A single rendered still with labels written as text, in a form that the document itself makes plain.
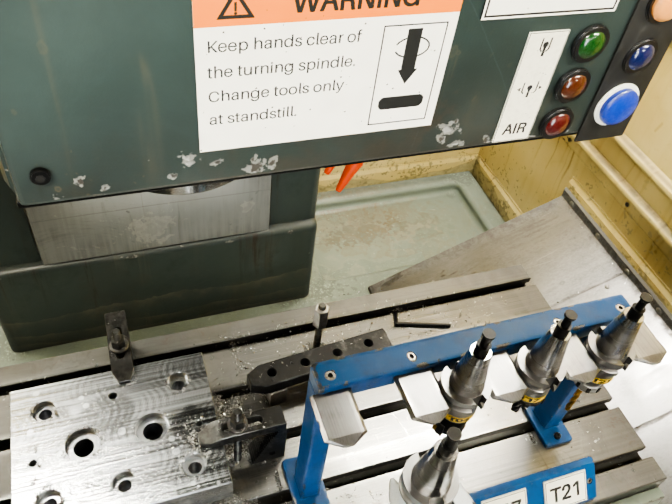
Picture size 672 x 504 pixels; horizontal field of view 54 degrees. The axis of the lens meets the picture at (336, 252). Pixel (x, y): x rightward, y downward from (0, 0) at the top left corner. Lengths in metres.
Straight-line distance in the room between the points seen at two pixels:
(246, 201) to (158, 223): 0.18
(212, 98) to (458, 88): 0.16
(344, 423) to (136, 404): 0.39
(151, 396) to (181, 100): 0.74
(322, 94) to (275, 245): 1.09
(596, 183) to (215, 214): 0.90
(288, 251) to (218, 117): 1.13
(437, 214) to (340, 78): 1.62
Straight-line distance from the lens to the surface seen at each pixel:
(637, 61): 0.52
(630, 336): 0.92
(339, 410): 0.80
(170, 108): 0.39
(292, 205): 1.43
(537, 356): 0.86
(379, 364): 0.83
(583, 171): 1.72
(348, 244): 1.85
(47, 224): 1.32
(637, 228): 1.61
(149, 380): 1.09
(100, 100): 0.38
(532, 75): 0.47
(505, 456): 1.19
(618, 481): 1.25
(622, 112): 0.54
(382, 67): 0.41
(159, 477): 1.01
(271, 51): 0.38
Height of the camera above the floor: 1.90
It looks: 46 degrees down
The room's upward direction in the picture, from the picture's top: 9 degrees clockwise
